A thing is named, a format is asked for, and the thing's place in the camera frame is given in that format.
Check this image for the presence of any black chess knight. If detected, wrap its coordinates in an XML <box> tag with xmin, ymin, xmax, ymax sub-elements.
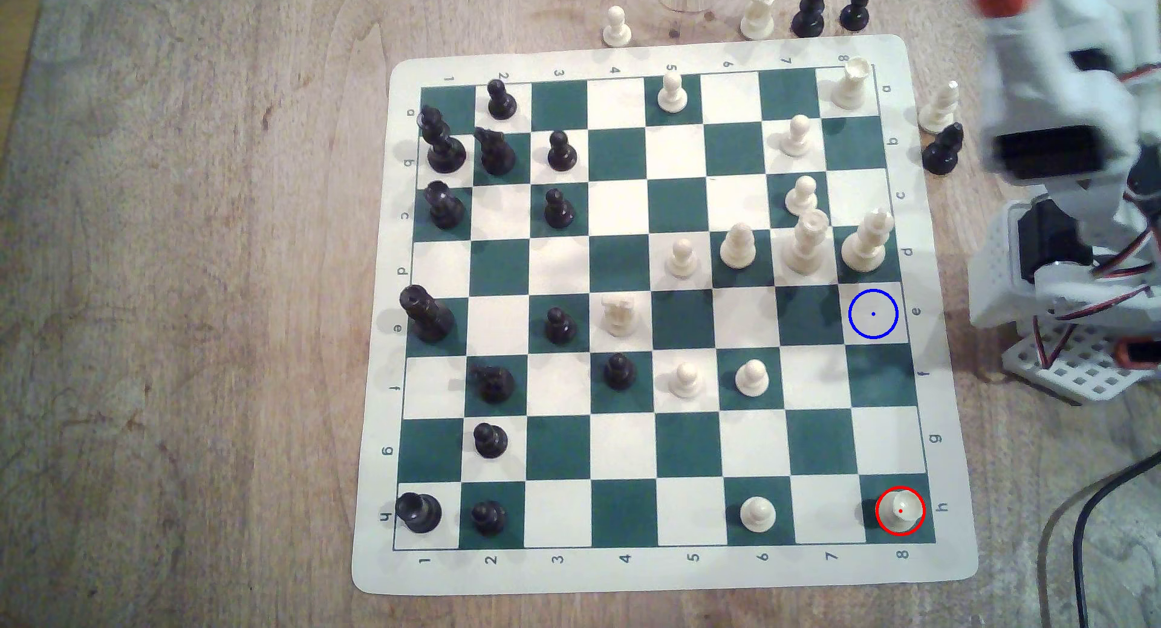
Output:
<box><xmin>473</xmin><ymin>365</ymin><xmax>517</xmax><ymax>405</ymax></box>
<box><xmin>473</xmin><ymin>126</ymin><xmax>518</xmax><ymax>176</ymax></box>

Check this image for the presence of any red black servo wire bundle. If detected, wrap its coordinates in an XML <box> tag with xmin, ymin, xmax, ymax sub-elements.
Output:
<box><xmin>1084</xmin><ymin>229</ymin><xmax>1161</xmax><ymax>294</ymax></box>

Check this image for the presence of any black chess king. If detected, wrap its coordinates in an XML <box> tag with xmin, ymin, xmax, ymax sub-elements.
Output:
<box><xmin>400</xmin><ymin>284</ymin><xmax>457</xmax><ymax>343</ymax></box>

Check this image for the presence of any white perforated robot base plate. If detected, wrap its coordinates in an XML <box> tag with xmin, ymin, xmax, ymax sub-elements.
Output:
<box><xmin>1002</xmin><ymin>318</ymin><xmax>1161</xmax><ymax>405</ymax></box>

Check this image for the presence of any black chess queen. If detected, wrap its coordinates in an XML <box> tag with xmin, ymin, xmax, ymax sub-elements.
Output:
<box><xmin>419</xmin><ymin>106</ymin><xmax>468</xmax><ymax>175</ymax></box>

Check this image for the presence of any white chess knight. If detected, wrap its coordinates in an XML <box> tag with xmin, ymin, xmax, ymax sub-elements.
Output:
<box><xmin>740</xmin><ymin>0</ymin><xmax>779</xmax><ymax>42</ymax></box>
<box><xmin>601</xmin><ymin>293</ymin><xmax>640</xmax><ymax>338</ymax></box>

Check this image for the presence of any white chess king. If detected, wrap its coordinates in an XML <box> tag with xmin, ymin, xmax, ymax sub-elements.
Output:
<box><xmin>840</xmin><ymin>207</ymin><xmax>896</xmax><ymax>274</ymax></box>

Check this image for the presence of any black power cable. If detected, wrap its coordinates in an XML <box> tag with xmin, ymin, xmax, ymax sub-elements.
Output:
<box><xmin>1070</xmin><ymin>454</ymin><xmax>1161</xmax><ymax>628</ymax></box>

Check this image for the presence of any green and cream chess mat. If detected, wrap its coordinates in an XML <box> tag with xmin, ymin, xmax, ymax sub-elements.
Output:
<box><xmin>352</xmin><ymin>34</ymin><xmax>980</xmax><ymax>597</ymax></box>

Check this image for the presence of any black chess rook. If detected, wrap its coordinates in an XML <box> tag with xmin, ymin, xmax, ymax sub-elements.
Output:
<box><xmin>395</xmin><ymin>492</ymin><xmax>444</xmax><ymax>534</ymax></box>

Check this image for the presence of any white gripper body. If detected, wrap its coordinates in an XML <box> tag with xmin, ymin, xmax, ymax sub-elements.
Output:
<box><xmin>978</xmin><ymin>0</ymin><xmax>1146</xmax><ymax>187</ymax></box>

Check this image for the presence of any white chess bishop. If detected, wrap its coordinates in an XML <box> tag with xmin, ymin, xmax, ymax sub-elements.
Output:
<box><xmin>918</xmin><ymin>80</ymin><xmax>961</xmax><ymax>135</ymax></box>
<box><xmin>720</xmin><ymin>222</ymin><xmax>758</xmax><ymax>270</ymax></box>

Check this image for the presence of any white chess rook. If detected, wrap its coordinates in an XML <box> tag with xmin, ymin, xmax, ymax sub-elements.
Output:
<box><xmin>830</xmin><ymin>56</ymin><xmax>874</xmax><ymax>111</ymax></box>

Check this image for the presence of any white chess queen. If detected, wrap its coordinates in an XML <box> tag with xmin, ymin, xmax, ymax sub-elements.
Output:
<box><xmin>782</xmin><ymin>209</ymin><xmax>831</xmax><ymax>276</ymax></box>

